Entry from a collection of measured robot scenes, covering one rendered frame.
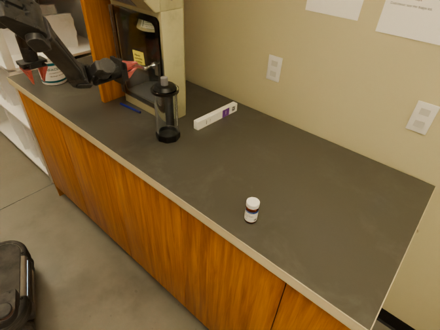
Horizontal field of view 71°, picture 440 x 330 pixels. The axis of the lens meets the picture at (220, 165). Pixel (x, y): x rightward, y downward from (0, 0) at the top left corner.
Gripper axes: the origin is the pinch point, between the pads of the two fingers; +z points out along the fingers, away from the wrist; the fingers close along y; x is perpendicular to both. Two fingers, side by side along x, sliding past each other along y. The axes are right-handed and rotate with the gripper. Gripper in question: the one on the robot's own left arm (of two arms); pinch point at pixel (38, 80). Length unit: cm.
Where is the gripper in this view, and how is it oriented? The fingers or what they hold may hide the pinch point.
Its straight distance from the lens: 159.9
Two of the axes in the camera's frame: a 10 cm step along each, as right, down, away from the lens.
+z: -0.5, 7.9, 6.2
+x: -7.6, -4.3, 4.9
